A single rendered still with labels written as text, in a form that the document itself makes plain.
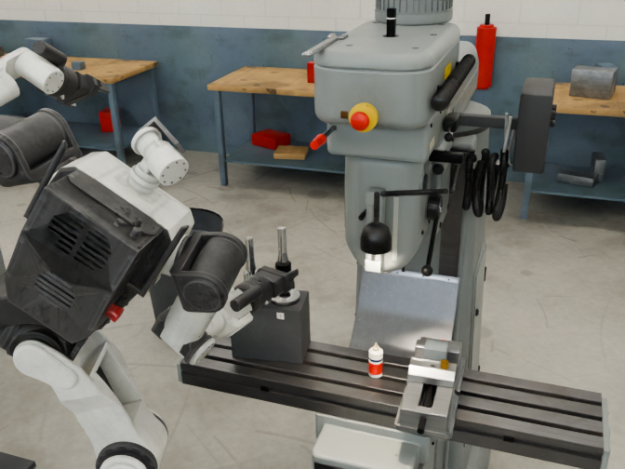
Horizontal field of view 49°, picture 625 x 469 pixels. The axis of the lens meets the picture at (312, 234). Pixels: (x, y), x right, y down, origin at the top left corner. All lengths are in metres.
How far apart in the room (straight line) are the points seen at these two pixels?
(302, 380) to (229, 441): 1.27
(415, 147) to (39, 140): 0.79
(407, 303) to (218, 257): 1.03
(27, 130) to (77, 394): 0.57
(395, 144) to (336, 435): 0.87
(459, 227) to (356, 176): 0.59
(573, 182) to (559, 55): 1.03
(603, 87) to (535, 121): 3.53
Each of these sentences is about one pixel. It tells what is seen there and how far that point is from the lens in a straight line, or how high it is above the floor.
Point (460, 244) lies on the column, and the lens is 2.20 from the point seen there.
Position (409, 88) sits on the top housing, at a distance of 1.45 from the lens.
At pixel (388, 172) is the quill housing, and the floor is 1.59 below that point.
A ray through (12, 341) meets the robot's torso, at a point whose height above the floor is 1.35.
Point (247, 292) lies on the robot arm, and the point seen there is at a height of 1.25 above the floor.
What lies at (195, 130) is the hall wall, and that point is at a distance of 6.93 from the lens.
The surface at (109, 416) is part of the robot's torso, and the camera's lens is 1.67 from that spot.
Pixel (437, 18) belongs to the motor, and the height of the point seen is 1.91.
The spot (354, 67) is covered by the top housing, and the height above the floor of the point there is 1.86.
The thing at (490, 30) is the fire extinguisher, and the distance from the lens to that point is 5.75.
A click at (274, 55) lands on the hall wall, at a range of 6.38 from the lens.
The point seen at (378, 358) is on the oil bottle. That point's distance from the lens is 2.01.
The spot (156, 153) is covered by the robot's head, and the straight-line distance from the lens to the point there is 1.37.
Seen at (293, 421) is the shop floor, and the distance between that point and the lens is 3.34.
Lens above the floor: 2.16
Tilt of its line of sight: 25 degrees down
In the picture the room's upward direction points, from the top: 1 degrees counter-clockwise
